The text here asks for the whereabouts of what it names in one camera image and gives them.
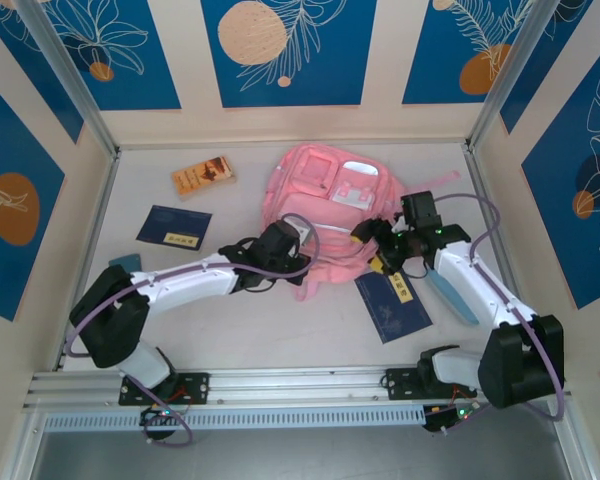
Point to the dark blue notebook plant print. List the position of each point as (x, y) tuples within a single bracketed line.
[(392, 310)]

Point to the pink school backpack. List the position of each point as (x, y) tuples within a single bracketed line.
[(330, 235)]

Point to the dark blue notebook round emblem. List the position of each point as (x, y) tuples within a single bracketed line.
[(175, 225)]

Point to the thick orange book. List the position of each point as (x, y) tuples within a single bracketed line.
[(205, 177)]

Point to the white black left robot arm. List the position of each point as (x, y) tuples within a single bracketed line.
[(190, 285)]

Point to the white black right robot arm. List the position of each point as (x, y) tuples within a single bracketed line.
[(480, 290)]

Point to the teal flat pouch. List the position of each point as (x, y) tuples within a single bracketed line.
[(126, 263), (452, 300)]

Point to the blue poster navy circle leaves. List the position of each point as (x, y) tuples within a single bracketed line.
[(555, 225)]

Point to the black controller board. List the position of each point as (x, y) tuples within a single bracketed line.
[(156, 414), (437, 422)]

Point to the blue poster orange circle fern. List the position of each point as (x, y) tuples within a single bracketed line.
[(430, 75)]

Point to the blue poster large peach circle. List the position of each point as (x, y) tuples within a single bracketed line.
[(330, 75)]

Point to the steel sheet panel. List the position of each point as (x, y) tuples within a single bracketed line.
[(300, 457)]

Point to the blue poster white leaf lines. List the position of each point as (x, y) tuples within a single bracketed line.
[(532, 75)]

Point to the blue poster white lily drawing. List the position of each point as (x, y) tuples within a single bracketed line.
[(145, 75)]

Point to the blue poster orange circle flower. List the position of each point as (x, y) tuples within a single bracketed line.
[(15, 150)]

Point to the blue poster peach circle flower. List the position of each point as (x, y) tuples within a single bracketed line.
[(41, 75)]

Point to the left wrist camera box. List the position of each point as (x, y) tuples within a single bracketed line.
[(280, 239)]

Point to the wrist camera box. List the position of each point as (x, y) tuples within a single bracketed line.
[(280, 239), (420, 210)]

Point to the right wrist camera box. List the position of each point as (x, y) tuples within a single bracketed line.
[(420, 210)]

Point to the aluminium side rail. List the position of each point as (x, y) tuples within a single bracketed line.
[(485, 200), (104, 200)]

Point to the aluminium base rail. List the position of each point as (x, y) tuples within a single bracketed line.
[(300, 382)]

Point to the aluminium frame post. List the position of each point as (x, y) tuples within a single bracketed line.
[(510, 70), (70, 75)]

